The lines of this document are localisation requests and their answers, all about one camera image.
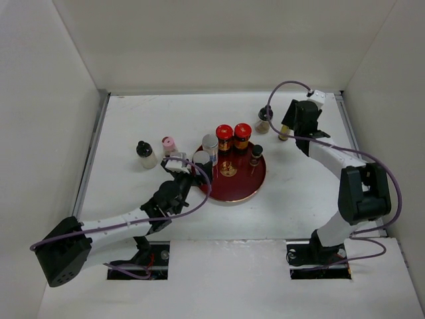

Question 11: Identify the tall yellow label bottle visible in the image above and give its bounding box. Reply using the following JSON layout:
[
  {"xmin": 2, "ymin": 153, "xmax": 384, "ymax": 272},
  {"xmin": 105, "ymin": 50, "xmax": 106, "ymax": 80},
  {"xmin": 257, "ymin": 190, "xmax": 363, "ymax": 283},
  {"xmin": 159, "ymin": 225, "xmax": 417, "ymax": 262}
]
[{"xmin": 278, "ymin": 124, "xmax": 291, "ymax": 142}]

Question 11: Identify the silver lid spice jar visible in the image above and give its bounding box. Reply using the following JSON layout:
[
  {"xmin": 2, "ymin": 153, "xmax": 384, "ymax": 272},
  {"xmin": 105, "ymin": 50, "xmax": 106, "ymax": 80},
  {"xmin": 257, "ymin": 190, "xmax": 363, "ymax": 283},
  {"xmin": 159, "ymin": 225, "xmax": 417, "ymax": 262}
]
[{"xmin": 193, "ymin": 150, "xmax": 211, "ymax": 165}]

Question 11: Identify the silver lid blue label jar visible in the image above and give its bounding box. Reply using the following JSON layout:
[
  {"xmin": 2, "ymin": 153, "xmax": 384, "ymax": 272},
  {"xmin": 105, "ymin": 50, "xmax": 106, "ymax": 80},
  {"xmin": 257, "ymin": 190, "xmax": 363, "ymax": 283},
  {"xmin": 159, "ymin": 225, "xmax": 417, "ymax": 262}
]
[{"xmin": 202, "ymin": 134, "xmax": 218, "ymax": 166}]

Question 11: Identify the red lid sauce jar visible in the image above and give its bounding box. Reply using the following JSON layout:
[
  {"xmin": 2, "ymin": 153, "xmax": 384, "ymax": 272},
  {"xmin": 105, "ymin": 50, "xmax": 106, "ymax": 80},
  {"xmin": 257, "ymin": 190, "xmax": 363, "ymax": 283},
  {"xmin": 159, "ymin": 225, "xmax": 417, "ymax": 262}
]
[
  {"xmin": 234, "ymin": 123, "xmax": 252, "ymax": 153},
  {"xmin": 216, "ymin": 124, "xmax": 233, "ymax": 155}
]

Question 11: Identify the small black lid spice jar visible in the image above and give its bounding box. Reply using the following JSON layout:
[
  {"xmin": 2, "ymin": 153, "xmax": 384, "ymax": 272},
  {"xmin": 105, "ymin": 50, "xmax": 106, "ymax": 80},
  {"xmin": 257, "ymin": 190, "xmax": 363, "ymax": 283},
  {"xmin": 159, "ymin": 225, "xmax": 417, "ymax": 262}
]
[{"xmin": 250, "ymin": 144, "xmax": 263, "ymax": 167}]

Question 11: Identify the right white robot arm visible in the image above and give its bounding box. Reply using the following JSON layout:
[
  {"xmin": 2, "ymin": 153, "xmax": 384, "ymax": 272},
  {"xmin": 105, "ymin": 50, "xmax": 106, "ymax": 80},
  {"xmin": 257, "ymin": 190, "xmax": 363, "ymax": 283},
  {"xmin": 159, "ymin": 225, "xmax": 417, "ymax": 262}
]
[{"xmin": 282, "ymin": 100, "xmax": 391, "ymax": 263}]

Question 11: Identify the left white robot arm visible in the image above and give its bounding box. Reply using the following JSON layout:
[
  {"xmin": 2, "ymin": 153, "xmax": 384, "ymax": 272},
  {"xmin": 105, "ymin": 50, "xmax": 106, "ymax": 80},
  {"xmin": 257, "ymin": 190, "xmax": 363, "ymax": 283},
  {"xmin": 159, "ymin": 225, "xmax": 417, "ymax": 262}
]
[{"xmin": 30, "ymin": 157, "xmax": 213, "ymax": 288}]

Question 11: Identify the round red tray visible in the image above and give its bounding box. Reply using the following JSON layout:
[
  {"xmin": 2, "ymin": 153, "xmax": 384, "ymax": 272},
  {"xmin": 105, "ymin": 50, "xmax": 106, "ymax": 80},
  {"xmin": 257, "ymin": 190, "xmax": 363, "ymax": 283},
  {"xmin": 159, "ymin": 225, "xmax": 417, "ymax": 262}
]
[{"xmin": 209, "ymin": 142, "xmax": 266, "ymax": 203}]

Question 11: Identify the black cap brown spice bottle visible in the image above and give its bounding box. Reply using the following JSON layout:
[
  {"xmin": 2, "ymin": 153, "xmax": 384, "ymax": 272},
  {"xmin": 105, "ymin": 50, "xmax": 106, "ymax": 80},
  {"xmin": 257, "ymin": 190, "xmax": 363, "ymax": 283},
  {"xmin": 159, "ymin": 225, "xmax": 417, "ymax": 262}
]
[{"xmin": 254, "ymin": 106, "xmax": 273, "ymax": 134}]

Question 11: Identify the pink lid spice bottle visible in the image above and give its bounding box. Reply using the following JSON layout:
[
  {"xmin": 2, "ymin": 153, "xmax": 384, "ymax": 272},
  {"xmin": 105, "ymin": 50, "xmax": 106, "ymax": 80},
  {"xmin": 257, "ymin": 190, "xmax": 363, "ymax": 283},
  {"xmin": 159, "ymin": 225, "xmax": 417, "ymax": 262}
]
[{"xmin": 161, "ymin": 136, "xmax": 178, "ymax": 156}]

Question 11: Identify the black cap white powder bottle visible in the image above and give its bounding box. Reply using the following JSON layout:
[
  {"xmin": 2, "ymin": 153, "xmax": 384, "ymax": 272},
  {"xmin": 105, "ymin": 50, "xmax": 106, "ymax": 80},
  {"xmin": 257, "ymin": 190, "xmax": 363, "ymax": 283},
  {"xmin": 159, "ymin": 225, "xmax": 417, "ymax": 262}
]
[{"xmin": 135, "ymin": 141, "xmax": 157, "ymax": 169}]

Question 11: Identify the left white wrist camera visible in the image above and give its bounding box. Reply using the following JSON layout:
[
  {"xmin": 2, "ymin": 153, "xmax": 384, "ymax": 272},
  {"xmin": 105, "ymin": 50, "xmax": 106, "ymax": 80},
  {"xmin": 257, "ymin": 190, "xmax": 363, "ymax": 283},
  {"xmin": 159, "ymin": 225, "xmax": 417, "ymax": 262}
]
[{"xmin": 161, "ymin": 152, "xmax": 191, "ymax": 173}]

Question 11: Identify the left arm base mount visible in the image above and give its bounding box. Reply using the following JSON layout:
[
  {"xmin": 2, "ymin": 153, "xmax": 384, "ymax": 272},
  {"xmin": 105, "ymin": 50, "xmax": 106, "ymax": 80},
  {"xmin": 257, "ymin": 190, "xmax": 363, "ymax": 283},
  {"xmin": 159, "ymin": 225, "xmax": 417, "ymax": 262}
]
[{"xmin": 106, "ymin": 237, "xmax": 171, "ymax": 281}]

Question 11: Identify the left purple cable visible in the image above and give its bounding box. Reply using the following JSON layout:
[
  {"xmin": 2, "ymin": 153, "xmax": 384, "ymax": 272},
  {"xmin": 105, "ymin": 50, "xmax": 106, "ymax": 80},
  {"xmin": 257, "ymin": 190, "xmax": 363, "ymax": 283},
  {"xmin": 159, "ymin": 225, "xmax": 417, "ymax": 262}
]
[{"xmin": 29, "ymin": 158, "xmax": 213, "ymax": 278}]

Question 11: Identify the purple cable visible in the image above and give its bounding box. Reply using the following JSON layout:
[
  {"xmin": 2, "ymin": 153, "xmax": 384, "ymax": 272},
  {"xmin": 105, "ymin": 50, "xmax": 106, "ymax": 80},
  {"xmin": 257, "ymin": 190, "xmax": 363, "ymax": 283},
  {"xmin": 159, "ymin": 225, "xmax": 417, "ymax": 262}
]
[
  {"xmin": 29, "ymin": 158, "xmax": 213, "ymax": 278},
  {"xmin": 267, "ymin": 80, "xmax": 404, "ymax": 270}
]

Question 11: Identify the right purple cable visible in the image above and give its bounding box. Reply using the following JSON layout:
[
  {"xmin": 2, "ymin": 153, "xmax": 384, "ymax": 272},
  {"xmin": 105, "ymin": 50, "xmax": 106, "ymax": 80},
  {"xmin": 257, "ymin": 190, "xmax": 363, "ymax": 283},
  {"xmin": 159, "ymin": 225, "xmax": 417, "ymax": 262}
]
[{"xmin": 267, "ymin": 80, "xmax": 404, "ymax": 270}]

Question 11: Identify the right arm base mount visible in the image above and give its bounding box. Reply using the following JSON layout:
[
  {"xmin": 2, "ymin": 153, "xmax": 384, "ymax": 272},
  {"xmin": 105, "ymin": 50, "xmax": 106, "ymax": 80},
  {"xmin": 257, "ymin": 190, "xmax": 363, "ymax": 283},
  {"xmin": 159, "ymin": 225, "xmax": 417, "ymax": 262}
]
[{"xmin": 286, "ymin": 231, "xmax": 351, "ymax": 280}]

